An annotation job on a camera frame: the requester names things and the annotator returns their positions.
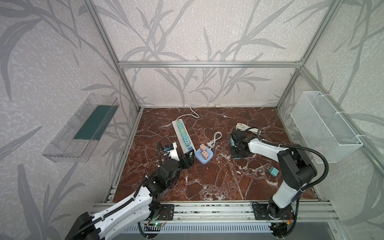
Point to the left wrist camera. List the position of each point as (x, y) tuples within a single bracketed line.
[(171, 152)]

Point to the clear plastic wall tray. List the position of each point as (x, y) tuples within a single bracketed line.
[(79, 137)]

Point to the teal power strip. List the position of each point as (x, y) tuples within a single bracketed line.
[(234, 152)]

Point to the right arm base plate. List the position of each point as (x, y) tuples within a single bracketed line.
[(263, 211)]

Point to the white wire mesh basket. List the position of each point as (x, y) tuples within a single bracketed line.
[(323, 128)]

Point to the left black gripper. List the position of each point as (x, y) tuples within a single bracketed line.
[(179, 161)]

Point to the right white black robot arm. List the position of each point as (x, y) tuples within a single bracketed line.
[(296, 167)]

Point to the pink plug cube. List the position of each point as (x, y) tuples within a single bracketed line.
[(203, 147), (205, 155)]

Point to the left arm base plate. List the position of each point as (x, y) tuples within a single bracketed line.
[(165, 212)]

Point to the long white pastel power strip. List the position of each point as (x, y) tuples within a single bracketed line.
[(181, 139)]

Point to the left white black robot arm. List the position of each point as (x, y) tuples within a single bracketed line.
[(141, 205)]

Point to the square blue power strip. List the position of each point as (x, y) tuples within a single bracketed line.
[(198, 155)]

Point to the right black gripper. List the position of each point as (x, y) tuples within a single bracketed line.
[(238, 147)]

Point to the aluminium front rail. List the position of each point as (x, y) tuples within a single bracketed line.
[(242, 212)]

